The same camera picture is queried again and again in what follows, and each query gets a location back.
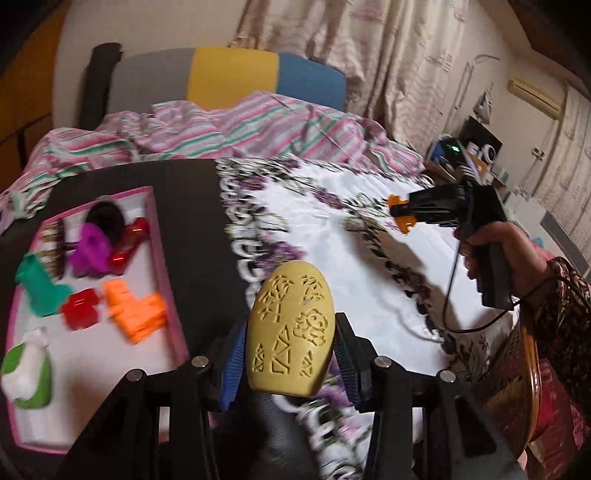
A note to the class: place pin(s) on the red spool-shaped toy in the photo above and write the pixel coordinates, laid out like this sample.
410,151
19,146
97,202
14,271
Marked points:
127,242

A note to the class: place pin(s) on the magenta toy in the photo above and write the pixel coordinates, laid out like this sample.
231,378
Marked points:
90,249

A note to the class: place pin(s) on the clothes iron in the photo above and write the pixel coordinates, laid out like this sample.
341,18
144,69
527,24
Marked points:
482,105

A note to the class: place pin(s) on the brown comb-like toy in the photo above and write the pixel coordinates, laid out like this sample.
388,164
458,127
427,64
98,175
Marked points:
53,249

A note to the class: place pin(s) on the white floral tablecloth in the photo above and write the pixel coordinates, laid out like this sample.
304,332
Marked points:
351,258

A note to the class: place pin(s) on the orange toy block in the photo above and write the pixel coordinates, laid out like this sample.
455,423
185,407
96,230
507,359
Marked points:
136,314

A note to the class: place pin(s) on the yellow carved egg-shaped block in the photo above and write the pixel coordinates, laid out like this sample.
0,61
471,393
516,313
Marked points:
291,330

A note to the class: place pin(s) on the teal toy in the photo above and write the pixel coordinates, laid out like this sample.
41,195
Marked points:
39,286

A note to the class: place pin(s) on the small orange toy piece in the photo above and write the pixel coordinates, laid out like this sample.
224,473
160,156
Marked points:
399,216

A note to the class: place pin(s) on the pale window curtain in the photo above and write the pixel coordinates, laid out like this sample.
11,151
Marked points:
572,157

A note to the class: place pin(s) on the red quilted blanket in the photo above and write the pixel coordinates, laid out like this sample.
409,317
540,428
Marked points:
561,415

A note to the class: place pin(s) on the pink green striped cloth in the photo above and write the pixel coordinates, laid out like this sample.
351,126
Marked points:
258,124

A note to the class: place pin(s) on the metal stand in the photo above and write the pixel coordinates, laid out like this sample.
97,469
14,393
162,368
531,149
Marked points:
466,78

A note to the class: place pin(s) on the pink-rimmed white tray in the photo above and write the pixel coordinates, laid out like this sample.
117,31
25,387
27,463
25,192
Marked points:
92,369

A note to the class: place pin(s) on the beige patterned curtain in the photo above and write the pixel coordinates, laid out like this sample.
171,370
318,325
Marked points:
392,60

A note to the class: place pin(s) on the black rolled mat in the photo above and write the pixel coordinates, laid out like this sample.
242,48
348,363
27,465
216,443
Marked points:
97,83

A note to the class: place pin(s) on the person's right forearm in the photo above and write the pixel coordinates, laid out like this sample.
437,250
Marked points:
563,300

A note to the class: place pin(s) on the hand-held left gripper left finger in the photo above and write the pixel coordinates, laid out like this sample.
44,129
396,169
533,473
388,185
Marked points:
232,371

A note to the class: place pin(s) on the person's right hand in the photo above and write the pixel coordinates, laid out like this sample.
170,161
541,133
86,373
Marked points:
517,258

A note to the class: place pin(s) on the grey yellow blue chair back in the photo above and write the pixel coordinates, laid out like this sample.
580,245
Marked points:
231,74

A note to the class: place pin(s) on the wooden wardrobe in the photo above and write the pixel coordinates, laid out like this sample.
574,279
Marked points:
23,92

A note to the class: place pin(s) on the white air conditioner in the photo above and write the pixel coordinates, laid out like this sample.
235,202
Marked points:
535,97

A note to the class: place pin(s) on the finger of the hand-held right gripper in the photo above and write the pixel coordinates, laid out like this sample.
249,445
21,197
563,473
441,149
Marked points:
441,217
436,197

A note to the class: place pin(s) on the green white toy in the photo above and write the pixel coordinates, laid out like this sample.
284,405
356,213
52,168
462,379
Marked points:
27,374

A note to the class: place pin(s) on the red toy block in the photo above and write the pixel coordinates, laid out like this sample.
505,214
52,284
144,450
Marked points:
81,308

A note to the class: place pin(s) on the black storage box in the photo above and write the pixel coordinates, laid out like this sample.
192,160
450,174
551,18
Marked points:
480,134

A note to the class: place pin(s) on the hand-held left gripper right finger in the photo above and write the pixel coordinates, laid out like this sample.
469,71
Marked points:
347,364

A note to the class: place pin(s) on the black table mat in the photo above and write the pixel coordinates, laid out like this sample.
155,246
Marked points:
194,207

